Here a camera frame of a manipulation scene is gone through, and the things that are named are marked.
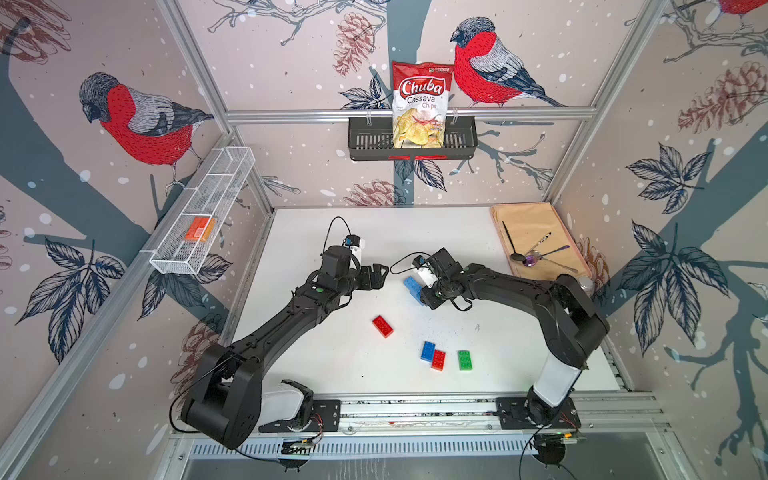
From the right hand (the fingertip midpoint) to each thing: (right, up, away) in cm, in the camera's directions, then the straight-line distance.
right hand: (425, 294), depth 93 cm
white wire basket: (-62, +18, -21) cm, 68 cm away
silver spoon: (+41, +12, +11) cm, 44 cm away
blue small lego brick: (0, -14, -10) cm, 17 cm away
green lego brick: (+10, -16, -11) cm, 22 cm away
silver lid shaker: (+47, +4, -7) cm, 48 cm away
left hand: (-13, +11, -9) cm, 20 cm away
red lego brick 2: (+2, -16, -12) cm, 20 cm away
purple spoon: (+40, +10, +11) cm, 42 cm away
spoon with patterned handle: (+47, +17, +17) cm, 52 cm away
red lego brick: (-13, -9, -5) cm, 17 cm away
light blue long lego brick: (-3, +1, +1) cm, 3 cm away
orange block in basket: (-57, +21, -22) cm, 65 cm away
